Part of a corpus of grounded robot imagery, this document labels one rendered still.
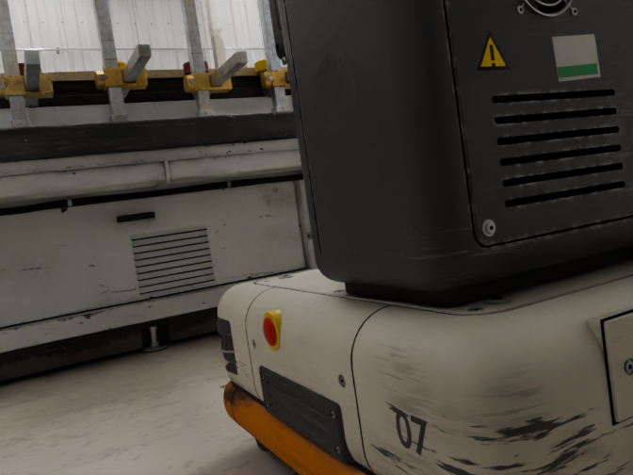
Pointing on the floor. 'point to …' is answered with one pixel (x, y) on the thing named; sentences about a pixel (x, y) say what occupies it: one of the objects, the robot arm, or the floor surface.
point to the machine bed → (138, 243)
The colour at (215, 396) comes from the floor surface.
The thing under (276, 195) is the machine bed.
